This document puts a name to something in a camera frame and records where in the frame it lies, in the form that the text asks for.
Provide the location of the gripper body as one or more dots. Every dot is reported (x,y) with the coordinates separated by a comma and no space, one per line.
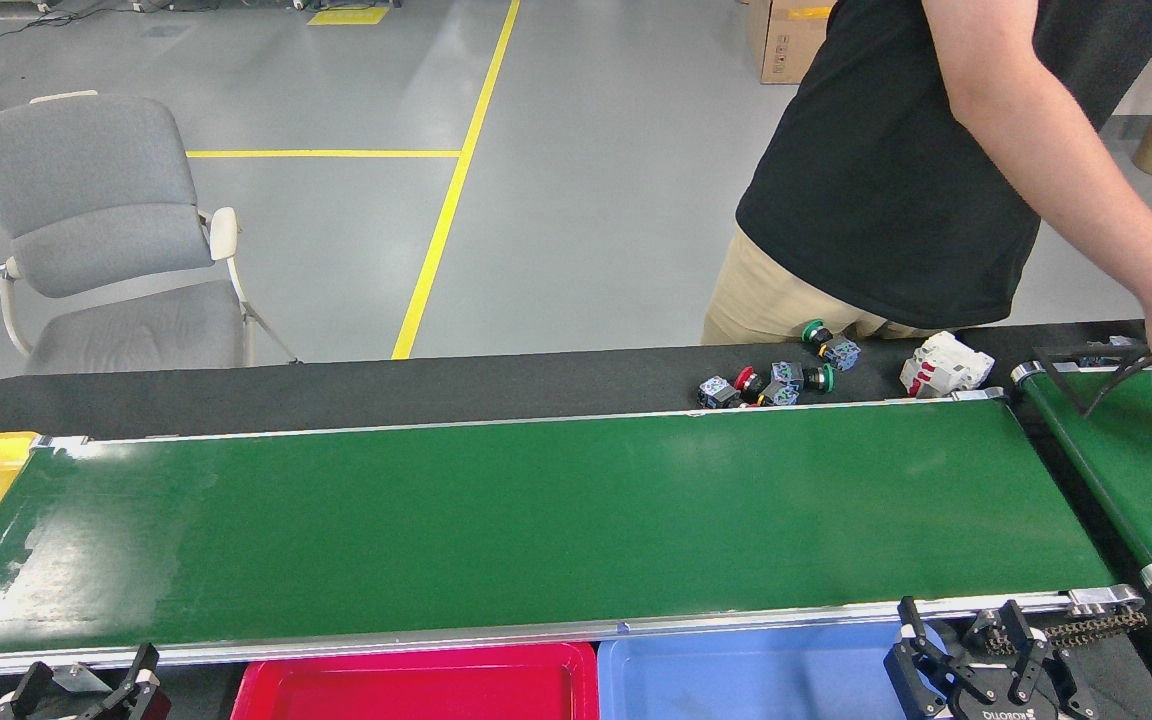
(1001,712)

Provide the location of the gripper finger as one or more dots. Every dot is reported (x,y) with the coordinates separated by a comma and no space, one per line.
(141,695)
(911,670)
(1036,680)
(21,695)

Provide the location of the green push button switch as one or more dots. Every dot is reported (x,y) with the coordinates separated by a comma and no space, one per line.
(841,353)
(788,375)

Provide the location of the person's right forearm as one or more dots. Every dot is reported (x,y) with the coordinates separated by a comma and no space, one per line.
(1086,200)

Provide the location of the short green conveyor belt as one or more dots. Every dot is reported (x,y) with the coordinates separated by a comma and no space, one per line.
(1136,480)

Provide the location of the long green conveyor belt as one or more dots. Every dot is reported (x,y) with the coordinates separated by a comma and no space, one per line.
(536,520)

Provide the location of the blue plastic bin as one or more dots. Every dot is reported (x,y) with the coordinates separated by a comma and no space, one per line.
(736,680)

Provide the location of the red plastic bin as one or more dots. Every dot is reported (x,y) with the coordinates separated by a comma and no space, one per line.
(416,690)

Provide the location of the person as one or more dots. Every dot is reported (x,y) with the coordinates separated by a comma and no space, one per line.
(866,180)

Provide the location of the grey office chair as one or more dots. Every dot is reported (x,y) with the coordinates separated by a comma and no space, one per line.
(96,200)

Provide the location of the brown cardboard box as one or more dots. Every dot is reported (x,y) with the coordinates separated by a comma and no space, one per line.
(786,40)

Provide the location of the black guide bracket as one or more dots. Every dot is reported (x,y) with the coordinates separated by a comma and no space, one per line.
(1087,405)

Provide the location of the grey blue switch block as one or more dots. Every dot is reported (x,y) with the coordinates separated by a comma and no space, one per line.
(1126,345)

